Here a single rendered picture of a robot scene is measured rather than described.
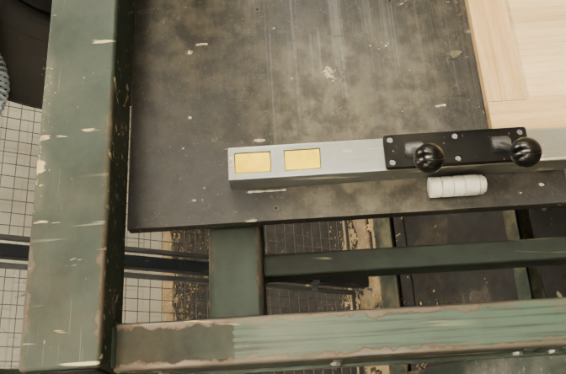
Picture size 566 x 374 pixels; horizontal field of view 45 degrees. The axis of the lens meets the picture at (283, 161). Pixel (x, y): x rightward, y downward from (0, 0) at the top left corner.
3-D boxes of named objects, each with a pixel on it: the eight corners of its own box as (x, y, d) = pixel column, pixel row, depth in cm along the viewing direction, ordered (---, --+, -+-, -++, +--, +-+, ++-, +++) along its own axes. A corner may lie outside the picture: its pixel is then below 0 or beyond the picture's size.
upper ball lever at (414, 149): (425, 161, 97) (448, 174, 84) (398, 162, 97) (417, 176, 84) (424, 134, 97) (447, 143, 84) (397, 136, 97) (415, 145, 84)
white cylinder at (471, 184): (428, 200, 98) (483, 197, 98) (431, 194, 96) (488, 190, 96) (425, 181, 100) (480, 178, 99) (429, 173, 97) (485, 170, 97)
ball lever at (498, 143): (511, 156, 97) (547, 168, 84) (484, 157, 97) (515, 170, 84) (510, 129, 97) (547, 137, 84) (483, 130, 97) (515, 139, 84)
